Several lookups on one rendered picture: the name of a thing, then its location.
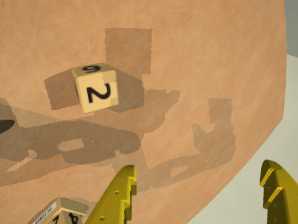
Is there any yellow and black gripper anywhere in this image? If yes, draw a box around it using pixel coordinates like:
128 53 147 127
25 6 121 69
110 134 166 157
85 159 298 224

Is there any yellow number cube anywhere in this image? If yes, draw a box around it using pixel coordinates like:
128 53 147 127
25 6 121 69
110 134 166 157
49 210 83 224
71 62 119 114

